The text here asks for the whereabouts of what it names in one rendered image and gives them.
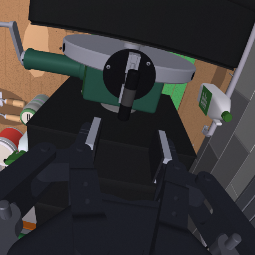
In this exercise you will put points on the grey crank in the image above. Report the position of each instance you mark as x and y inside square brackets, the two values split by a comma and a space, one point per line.
[16, 37]

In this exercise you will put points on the green mat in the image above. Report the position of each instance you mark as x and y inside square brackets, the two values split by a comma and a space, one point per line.
[174, 93]

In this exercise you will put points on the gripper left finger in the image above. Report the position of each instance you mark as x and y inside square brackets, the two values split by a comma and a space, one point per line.
[85, 191]

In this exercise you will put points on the green-banded tin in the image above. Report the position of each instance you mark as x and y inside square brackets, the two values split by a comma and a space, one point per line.
[34, 106]

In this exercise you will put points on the white bottle green cap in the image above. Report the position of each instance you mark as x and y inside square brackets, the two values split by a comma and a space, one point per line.
[216, 99]

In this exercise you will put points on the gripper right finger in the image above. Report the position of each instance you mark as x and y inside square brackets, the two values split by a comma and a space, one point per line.
[175, 199]

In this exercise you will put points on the black lock pin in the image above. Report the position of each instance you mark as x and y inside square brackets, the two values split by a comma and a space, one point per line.
[129, 83]

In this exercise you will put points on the red tin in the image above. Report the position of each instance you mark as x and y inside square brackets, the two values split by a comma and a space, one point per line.
[12, 133]

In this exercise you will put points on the orange bar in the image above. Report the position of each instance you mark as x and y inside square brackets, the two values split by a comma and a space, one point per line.
[28, 224]

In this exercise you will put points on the black round pin plate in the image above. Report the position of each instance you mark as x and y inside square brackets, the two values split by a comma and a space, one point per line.
[111, 79]

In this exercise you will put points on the small green fitting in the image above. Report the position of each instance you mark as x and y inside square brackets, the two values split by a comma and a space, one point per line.
[12, 157]

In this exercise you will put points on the grey tube frame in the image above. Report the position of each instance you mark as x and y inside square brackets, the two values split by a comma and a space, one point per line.
[239, 67]

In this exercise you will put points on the white container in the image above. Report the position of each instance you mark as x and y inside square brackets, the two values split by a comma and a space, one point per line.
[23, 140]

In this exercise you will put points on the grey index disc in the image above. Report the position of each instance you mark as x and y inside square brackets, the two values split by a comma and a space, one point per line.
[89, 49]

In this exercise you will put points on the black tumbler drum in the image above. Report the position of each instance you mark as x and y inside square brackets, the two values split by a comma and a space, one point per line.
[59, 111]
[139, 20]

